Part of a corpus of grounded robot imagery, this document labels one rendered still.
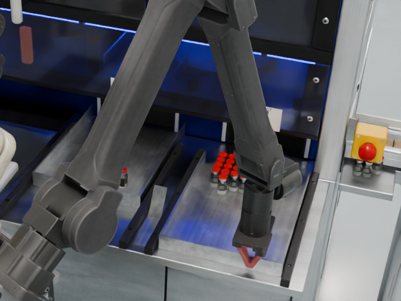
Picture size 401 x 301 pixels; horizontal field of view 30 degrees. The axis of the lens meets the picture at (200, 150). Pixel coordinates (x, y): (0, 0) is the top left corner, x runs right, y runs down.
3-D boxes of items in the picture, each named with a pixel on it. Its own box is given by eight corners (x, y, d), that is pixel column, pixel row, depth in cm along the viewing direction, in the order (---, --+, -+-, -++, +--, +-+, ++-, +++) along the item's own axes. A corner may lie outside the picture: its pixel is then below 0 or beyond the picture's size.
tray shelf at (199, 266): (74, 118, 201) (74, 112, 200) (333, 171, 187) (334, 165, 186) (-18, 222, 162) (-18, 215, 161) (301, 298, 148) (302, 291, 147)
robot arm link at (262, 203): (238, 179, 138) (262, 193, 135) (262, 165, 142) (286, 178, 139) (235, 209, 142) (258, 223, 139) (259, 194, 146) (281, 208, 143)
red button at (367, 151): (358, 152, 174) (361, 137, 171) (375, 156, 173) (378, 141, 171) (356, 160, 171) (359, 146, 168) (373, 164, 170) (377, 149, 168)
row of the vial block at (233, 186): (211, 181, 176) (212, 165, 174) (286, 197, 173) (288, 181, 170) (209, 186, 175) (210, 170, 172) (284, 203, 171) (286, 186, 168)
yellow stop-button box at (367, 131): (352, 143, 180) (358, 117, 176) (383, 149, 179) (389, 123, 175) (349, 159, 174) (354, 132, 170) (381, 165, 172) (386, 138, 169)
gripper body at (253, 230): (274, 223, 149) (278, 193, 145) (264, 255, 141) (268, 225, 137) (243, 216, 150) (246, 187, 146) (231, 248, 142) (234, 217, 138)
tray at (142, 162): (91, 115, 199) (91, 104, 197) (184, 134, 194) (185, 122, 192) (33, 184, 171) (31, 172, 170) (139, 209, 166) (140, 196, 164)
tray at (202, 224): (203, 163, 183) (204, 151, 181) (308, 185, 178) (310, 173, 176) (158, 248, 155) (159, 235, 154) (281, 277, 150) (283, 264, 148)
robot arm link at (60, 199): (14, 229, 103) (37, 246, 100) (59, 169, 105) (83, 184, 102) (51, 253, 110) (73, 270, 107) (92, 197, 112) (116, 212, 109)
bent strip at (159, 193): (154, 205, 168) (154, 184, 164) (166, 208, 167) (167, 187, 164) (132, 243, 156) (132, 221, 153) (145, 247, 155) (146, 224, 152)
